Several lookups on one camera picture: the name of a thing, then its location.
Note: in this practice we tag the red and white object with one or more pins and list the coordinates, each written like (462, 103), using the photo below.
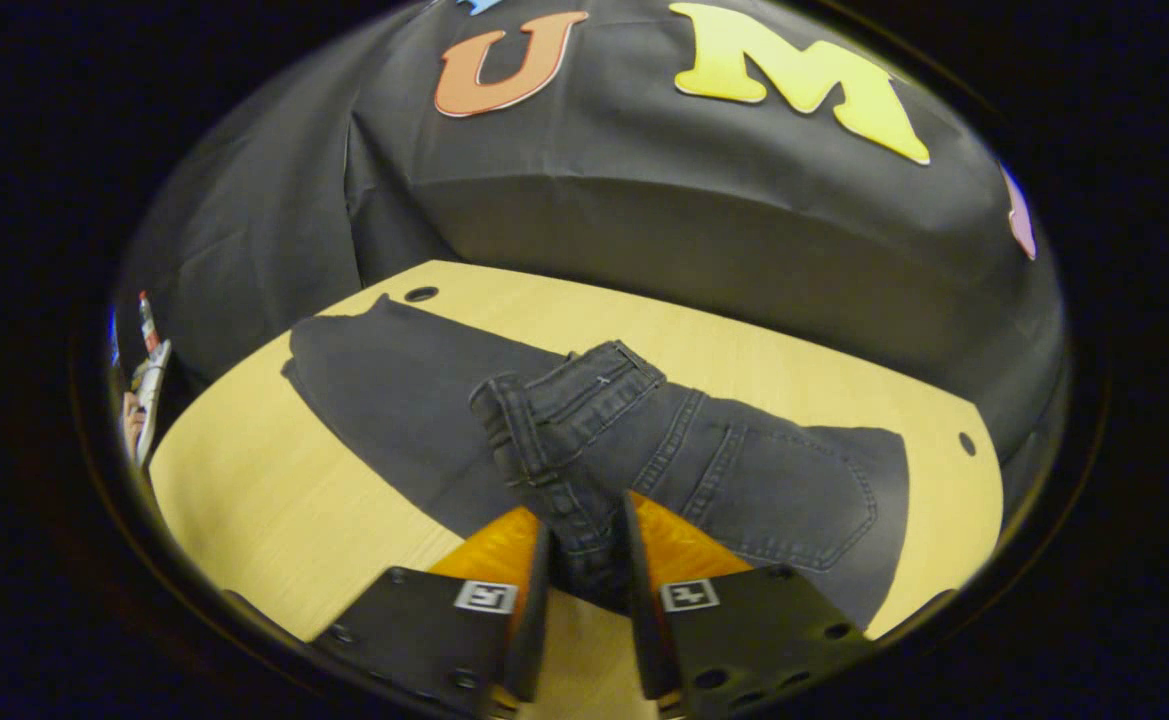
(147, 320)

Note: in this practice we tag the black backdrop cloth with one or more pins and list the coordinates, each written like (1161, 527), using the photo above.
(644, 200)

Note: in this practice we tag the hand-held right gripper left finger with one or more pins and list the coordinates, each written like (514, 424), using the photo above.
(529, 620)

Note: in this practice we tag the dark grey jeans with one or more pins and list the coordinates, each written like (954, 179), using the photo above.
(744, 480)

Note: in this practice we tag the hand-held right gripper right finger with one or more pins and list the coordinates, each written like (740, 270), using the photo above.
(644, 620)

